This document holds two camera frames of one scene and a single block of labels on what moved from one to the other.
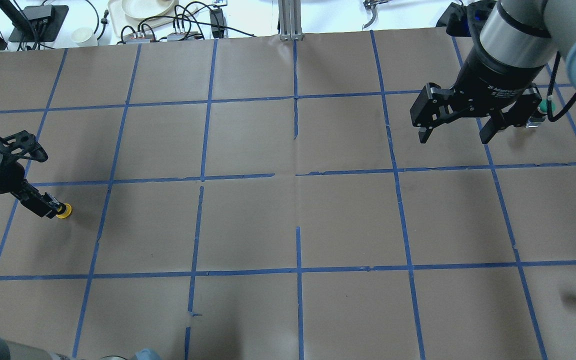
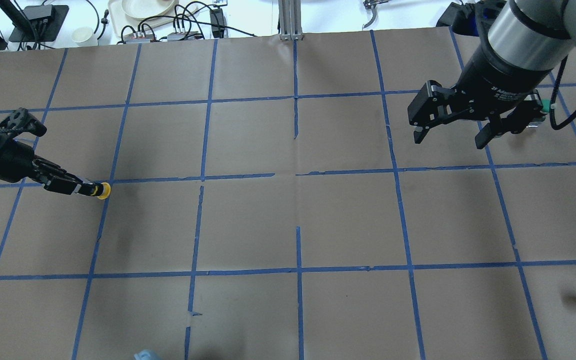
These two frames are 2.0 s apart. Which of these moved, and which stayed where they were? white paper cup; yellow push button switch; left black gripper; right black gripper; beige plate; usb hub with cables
Moved: left black gripper; yellow push button switch
Stayed: usb hub with cables; white paper cup; right black gripper; beige plate
